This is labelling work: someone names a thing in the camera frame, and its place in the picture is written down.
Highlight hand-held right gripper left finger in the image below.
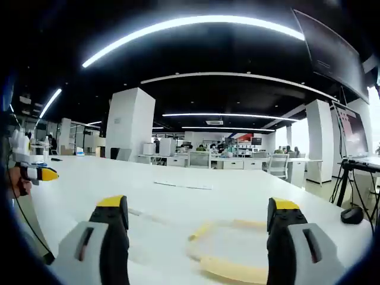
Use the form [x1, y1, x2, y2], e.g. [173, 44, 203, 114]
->
[49, 195, 131, 285]

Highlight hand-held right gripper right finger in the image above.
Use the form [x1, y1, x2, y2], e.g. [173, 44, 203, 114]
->
[266, 197, 347, 285]

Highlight clear storage box lid yellow latches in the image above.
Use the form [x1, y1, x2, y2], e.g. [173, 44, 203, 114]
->
[186, 218, 270, 283]

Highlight person's left hand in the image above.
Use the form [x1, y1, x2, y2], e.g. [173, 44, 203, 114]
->
[7, 167, 33, 199]

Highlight short ceiling light strip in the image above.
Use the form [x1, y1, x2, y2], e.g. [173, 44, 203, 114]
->
[39, 88, 63, 119]

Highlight white office chair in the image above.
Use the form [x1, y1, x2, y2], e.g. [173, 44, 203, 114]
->
[266, 153, 290, 181]

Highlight black computer mouse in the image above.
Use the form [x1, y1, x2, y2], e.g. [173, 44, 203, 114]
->
[340, 206, 365, 225]

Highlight black tripod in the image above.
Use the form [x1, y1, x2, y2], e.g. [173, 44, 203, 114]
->
[329, 159, 380, 222]

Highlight wide white pillar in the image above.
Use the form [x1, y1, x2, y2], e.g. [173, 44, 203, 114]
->
[105, 87, 157, 163]

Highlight narrow white pillar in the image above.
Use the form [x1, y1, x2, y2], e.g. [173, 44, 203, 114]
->
[305, 99, 335, 183]

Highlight grey mesh office chair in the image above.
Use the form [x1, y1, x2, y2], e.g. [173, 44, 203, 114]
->
[187, 150, 211, 169]

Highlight thin ceiling light strip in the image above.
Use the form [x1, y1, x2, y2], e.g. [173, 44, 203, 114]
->
[162, 112, 299, 122]
[189, 126, 276, 132]

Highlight tilted display screen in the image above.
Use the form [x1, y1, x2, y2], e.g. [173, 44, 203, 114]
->
[331, 100, 371, 159]

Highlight large dark hanging screen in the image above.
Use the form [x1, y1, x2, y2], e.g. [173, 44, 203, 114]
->
[292, 8, 371, 105]

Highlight long curved ceiling light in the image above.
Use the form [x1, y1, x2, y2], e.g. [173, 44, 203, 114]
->
[82, 15, 306, 69]

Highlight black cable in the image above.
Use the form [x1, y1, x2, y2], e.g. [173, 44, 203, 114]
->
[7, 170, 56, 265]

